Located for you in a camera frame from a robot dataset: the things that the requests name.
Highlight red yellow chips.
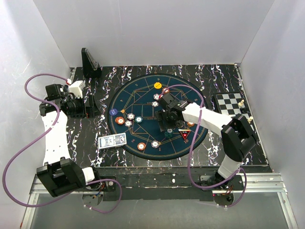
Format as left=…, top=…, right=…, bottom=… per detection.
left=115, top=116, right=125, bottom=125
left=187, top=122, right=194, bottom=127
left=162, top=88, right=169, bottom=94

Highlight red yellow chip stack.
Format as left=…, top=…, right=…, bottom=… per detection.
left=137, top=142, right=146, bottom=151

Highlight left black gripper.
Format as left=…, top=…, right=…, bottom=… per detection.
left=67, top=94, right=102, bottom=119

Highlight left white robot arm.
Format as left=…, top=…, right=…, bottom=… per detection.
left=36, top=81, right=102, bottom=197

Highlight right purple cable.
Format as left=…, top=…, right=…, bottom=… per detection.
left=161, top=84, right=246, bottom=208

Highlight black white chessboard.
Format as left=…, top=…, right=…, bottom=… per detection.
left=212, top=92, right=252, bottom=119

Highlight red black triangle marker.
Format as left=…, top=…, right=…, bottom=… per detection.
left=178, top=129, right=191, bottom=141

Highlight blue white chip stack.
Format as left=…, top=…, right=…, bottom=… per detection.
left=151, top=141, right=159, bottom=148

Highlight green poker chip stack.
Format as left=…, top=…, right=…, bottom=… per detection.
left=164, top=128, right=173, bottom=138

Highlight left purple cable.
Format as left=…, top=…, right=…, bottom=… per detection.
left=1, top=73, right=122, bottom=214

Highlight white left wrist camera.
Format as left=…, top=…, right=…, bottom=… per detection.
left=68, top=80, right=85, bottom=98

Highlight blue white chips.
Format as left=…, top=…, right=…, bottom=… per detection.
left=153, top=94, right=159, bottom=101
left=127, top=114, right=134, bottom=120

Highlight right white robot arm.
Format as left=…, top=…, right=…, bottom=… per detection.
left=154, top=93, right=258, bottom=190

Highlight white chess piece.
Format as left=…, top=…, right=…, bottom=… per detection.
left=238, top=99, right=244, bottom=107
left=248, top=116, right=254, bottom=123

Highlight black card shoe stand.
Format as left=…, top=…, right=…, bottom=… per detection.
left=81, top=48, right=102, bottom=78

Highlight purple small blind button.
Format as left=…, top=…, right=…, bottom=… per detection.
left=109, top=108, right=118, bottom=116

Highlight aluminium frame rail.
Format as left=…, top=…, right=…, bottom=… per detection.
left=21, top=173, right=298, bottom=229

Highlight purple cable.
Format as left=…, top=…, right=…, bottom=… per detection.
left=1, top=73, right=122, bottom=214
left=161, top=84, right=246, bottom=208

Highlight round blue poker mat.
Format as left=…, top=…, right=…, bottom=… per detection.
left=108, top=74, right=208, bottom=160

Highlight yellow round dealer button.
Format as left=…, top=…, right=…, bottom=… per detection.
left=154, top=82, right=162, bottom=89

